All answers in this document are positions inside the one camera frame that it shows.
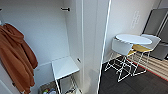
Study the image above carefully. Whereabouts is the pale wall decal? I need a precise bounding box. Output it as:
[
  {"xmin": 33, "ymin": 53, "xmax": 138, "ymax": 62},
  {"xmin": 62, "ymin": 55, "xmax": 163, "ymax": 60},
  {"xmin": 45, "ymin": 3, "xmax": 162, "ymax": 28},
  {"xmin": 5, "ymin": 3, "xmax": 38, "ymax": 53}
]
[{"xmin": 130, "ymin": 10, "xmax": 141, "ymax": 30}]

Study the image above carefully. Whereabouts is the orange hoodie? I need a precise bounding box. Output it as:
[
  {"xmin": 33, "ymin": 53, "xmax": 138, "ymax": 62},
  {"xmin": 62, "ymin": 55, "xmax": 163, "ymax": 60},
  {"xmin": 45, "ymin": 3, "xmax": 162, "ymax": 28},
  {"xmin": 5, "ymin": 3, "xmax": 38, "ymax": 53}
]
[{"xmin": 0, "ymin": 22, "xmax": 39, "ymax": 94}]

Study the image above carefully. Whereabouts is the white wardrobe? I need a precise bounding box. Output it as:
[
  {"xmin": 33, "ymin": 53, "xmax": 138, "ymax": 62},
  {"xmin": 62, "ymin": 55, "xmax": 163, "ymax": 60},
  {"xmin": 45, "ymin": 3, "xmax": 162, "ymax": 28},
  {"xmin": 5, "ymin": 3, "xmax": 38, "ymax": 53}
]
[{"xmin": 0, "ymin": 0, "xmax": 104, "ymax": 94}]

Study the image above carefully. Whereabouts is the black wall hook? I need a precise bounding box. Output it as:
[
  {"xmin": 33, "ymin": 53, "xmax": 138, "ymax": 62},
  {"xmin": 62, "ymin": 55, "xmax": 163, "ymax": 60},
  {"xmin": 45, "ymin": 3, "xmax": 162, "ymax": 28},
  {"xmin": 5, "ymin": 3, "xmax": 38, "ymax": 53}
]
[{"xmin": 60, "ymin": 6, "xmax": 72, "ymax": 13}]

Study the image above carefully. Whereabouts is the small black side hook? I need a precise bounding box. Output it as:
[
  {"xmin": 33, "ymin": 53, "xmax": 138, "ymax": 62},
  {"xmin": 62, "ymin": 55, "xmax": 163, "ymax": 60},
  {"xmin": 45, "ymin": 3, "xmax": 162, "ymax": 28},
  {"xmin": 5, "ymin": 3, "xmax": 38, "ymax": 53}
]
[{"xmin": 76, "ymin": 57, "xmax": 82, "ymax": 64}]

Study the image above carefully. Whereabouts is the yellow wire-legged chair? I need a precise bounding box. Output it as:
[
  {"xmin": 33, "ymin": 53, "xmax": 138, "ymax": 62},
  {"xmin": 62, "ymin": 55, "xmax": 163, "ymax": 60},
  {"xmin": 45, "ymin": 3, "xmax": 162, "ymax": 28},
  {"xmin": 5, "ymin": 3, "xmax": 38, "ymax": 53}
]
[{"xmin": 128, "ymin": 44, "xmax": 154, "ymax": 77}]

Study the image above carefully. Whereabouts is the grey storage basket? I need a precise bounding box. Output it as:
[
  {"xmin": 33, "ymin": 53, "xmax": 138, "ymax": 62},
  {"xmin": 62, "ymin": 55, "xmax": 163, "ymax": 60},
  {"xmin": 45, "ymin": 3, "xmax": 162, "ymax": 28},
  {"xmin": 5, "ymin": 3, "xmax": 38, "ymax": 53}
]
[{"xmin": 38, "ymin": 81, "xmax": 59, "ymax": 94}]

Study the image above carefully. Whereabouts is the white wardrobe door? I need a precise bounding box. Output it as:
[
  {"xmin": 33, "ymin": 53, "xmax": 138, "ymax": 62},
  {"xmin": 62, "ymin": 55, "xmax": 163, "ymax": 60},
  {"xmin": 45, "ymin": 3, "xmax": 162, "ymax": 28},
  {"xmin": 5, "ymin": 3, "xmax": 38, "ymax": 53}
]
[{"xmin": 96, "ymin": 0, "xmax": 113, "ymax": 94}]

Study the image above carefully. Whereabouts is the white wire-legged chair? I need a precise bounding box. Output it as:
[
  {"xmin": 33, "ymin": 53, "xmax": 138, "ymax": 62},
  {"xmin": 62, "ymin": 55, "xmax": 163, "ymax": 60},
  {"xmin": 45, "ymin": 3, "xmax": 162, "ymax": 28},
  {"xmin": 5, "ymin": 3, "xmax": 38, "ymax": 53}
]
[{"xmin": 140, "ymin": 33, "xmax": 162, "ymax": 51}]

